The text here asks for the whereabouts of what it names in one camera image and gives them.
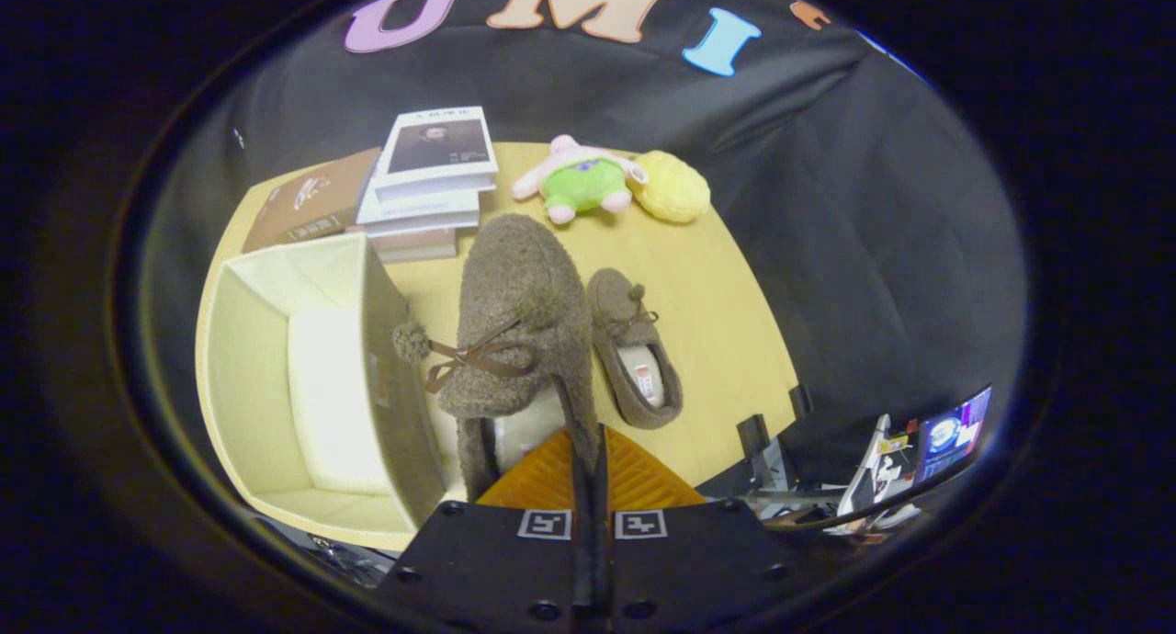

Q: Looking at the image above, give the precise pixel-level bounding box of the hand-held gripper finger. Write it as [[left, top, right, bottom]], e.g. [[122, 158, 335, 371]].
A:
[[593, 423, 828, 634], [367, 427, 596, 634]]

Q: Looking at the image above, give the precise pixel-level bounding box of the brown fuzzy slipper shoe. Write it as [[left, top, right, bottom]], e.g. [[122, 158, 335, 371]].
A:
[[393, 213, 603, 504], [587, 267, 684, 431]]

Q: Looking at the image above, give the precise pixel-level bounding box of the grey fabric storage box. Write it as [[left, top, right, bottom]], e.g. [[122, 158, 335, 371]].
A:
[[195, 232, 451, 552]]

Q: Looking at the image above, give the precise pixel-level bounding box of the white paper clutter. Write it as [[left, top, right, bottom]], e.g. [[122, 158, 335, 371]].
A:
[[827, 413, 922, 536]]

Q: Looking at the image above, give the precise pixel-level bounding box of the pinkish beige book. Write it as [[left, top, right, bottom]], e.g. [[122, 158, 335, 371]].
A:
[[370, 227, 459, 265]]

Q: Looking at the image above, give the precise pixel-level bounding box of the green and pink plush toy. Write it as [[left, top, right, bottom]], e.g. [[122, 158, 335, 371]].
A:
[[512, 135, 650, 226]]

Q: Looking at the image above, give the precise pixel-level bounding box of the yellow round plush toy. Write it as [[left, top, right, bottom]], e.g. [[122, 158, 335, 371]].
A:
[[632, 150, 712, 224]]

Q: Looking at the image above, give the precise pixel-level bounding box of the plain white book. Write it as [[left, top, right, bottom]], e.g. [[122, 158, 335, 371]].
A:
[[356, 186, 481, 240]]

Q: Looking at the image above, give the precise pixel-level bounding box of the computer monitor screen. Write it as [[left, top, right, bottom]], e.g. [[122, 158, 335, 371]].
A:
[[913, 386, 994, 484]]

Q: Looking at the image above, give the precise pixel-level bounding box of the white book with portrait cover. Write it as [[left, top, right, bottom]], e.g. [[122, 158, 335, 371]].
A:
[[372, 107, 500, 203]]

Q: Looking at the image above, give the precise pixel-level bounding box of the black backdrop cloth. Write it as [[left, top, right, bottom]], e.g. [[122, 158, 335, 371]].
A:
[[152, 0, 1028, 488]]

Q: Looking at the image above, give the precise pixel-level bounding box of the brown cover book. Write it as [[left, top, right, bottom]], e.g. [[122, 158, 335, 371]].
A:
[[242, 147, 382, 254]]

